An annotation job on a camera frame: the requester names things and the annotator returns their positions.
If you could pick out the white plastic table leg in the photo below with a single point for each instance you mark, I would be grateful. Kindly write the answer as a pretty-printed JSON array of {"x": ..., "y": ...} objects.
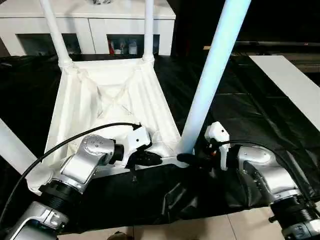
[
  {"x": 212, "y": 75},
  {"x": 55, "y": 32},
  {"x": 148, "y": 30},
  {"x": 15, "y": 145}
]

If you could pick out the dark bag on cabinet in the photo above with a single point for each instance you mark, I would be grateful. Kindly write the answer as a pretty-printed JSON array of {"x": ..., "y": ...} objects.
[{"x": 98, "y": 2}]

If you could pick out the white plastic table top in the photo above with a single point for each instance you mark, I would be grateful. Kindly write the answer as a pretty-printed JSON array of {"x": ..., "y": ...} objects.
[{"x": 112, "y": 100}]

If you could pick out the black work mat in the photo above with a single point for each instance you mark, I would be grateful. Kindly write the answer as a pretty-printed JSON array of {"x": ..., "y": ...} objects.
[{"x": 250, "y": 112}]

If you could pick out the dark long shelf board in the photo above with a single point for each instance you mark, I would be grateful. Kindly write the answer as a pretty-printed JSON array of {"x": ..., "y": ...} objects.
[{"x": 277, "y": 44}]

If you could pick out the white glass-door cabinet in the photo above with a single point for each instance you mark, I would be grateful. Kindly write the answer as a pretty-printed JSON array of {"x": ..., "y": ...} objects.
[{"x": 87, "y": 22}]

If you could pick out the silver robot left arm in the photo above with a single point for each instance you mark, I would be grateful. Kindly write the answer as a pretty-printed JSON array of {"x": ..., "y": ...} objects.
[{"x": 82, "y": 162}]

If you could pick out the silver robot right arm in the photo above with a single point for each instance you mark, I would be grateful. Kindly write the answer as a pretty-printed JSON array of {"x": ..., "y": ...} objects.
[{"x": 267, "y": 170}]

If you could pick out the white flat panel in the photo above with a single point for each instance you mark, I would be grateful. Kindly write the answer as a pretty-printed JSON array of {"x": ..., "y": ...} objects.
[{"x": 290, "y": 77}]

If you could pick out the small yellow object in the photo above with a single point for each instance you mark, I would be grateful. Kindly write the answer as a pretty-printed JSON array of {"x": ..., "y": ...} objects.
[{"x": 207, "y": 47}]

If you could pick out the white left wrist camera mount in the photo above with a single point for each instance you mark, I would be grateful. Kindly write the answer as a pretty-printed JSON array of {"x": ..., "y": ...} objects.
[{"x": 138, "y": 140}]

